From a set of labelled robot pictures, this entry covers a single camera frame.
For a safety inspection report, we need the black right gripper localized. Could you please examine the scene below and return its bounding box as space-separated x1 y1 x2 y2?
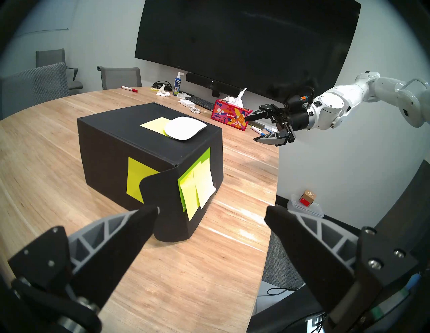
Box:
245 104 311 147

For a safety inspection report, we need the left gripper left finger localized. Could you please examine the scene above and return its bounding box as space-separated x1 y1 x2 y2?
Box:
7 205 160 317

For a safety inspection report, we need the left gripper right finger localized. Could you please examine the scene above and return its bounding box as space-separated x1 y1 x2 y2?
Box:
265 205 419 323

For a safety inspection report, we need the white computer mouse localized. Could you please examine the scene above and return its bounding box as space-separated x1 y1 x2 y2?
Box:
164 116 208 141

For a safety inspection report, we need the white tissue in box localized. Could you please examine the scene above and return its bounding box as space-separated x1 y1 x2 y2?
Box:
222 88 247 108

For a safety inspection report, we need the colourful red tissue box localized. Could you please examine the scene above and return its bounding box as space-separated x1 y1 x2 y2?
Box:
211 99 253 131

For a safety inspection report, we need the black cardboard box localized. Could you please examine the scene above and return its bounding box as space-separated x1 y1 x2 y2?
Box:
77 102 224 243

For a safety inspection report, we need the clear plastic container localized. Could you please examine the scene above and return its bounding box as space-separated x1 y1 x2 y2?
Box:
287 195 325 219

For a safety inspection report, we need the small brown carton red label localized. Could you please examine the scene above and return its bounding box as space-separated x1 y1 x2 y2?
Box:
299 190 318 207

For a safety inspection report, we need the lime green sticky note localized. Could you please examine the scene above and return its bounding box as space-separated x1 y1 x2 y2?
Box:
177 147 211 212

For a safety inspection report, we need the black keyboard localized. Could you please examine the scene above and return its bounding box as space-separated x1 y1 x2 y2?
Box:
185 96 215 110

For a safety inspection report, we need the chartreuse sticky note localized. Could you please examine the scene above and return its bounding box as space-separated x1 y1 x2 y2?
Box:
126 156 160 203

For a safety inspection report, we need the pale yellow sticky note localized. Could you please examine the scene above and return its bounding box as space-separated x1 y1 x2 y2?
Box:
140 117 173 136
193 158 217 209

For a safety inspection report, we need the grey fabric chair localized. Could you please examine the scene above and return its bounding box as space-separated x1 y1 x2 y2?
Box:
97 66 142 90

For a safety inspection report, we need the grey ribbed mesh chair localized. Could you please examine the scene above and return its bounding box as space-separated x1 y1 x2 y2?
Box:
0 62 69 120

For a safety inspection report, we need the grey office chair with armrests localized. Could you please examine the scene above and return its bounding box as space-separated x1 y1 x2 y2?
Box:
35 49 83 90

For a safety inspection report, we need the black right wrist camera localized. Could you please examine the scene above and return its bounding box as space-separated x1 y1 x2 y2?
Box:
285 87 314 111

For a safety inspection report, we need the large black wall screen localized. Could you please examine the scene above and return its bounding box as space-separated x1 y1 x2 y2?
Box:
134 0 361 101

